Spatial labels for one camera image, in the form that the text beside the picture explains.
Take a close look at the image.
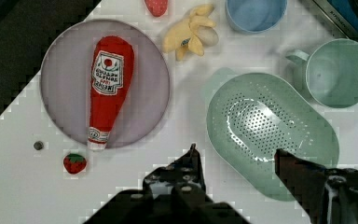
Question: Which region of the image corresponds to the blue plastic cup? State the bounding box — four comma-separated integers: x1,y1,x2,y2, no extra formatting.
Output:
225,0,288,34

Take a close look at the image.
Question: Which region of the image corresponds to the small red plush strawberry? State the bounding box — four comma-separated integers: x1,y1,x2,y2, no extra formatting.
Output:
63,153,87,175

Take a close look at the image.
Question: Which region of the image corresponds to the red plush ketchup bottle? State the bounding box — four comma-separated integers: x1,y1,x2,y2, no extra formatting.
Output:
87,35,134,151

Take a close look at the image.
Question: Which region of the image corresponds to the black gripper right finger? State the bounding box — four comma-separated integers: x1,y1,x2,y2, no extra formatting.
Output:
274,149,358,224

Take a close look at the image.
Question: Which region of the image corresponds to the black toaster oven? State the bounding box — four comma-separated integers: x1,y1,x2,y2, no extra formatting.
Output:
302,0,358,42

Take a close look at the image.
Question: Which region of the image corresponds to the pink plush strawberry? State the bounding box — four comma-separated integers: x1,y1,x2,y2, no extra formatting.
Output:
145,0,168,17

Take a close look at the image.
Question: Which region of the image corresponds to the grey round plate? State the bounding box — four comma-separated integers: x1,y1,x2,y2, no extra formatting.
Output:
41,20,170,148

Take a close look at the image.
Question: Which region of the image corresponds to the green plastic mug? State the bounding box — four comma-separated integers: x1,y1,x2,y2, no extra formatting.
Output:
285,38,358,108

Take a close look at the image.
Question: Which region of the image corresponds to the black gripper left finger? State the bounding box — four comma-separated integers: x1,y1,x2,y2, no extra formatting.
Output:
143,143,206,198

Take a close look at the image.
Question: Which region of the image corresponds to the plush peeled banana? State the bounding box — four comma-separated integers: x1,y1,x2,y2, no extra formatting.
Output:
161,4,219,61

